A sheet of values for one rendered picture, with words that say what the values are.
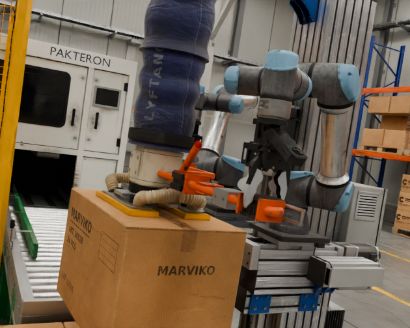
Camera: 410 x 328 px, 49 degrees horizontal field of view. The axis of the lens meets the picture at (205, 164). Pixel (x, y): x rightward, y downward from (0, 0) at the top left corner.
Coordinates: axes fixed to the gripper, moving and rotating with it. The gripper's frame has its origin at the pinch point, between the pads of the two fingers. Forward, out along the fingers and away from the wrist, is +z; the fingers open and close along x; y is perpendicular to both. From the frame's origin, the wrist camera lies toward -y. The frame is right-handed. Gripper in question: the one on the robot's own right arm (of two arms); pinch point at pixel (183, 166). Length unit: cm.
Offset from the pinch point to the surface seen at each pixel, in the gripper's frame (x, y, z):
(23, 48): -58, -85, -47
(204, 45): -20, 39, -42
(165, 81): -32, 39, -28
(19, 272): -52, -48, 61
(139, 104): -36, 31, -20
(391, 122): 775, -488, -126
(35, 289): -46, -40, 66
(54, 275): -33, -57, 66
